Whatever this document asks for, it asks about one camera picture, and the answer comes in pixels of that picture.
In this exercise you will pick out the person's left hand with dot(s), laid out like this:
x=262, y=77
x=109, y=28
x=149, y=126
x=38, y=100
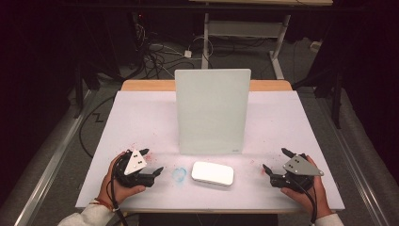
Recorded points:
x=124, y=193

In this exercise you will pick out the white power adapter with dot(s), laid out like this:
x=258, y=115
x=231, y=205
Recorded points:
x=188, y=54

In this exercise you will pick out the white board eraser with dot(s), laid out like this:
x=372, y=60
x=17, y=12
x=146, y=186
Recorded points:
x=213, y=173

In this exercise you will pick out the metal floor rail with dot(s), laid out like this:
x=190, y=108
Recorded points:
x=53, y=169
x=354, y=163

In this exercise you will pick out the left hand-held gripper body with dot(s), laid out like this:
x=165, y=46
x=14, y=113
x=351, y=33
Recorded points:
x=135, y=164

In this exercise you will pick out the wooden table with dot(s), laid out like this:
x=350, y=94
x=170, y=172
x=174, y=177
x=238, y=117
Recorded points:
x=144, y=85

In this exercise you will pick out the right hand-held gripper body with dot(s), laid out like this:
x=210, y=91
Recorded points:
x=299, y=166

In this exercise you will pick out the white table mat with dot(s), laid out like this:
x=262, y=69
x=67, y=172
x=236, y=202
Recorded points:
x=144, y=119

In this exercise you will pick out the person's right hand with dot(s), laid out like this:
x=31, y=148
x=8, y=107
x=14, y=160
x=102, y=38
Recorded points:
x=309, y=201

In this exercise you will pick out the white whiteboard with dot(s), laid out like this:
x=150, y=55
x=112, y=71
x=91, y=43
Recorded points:
x=213, y=103

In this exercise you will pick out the white metal desk frame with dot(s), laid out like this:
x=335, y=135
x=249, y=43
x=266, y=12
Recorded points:
x=243, y=29

